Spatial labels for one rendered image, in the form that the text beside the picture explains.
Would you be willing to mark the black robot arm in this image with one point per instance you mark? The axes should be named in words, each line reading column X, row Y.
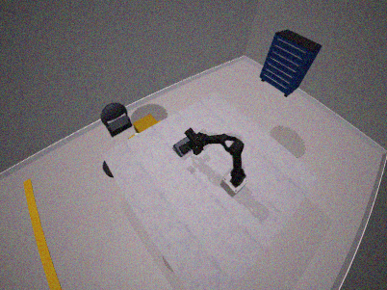
column 235, row 151

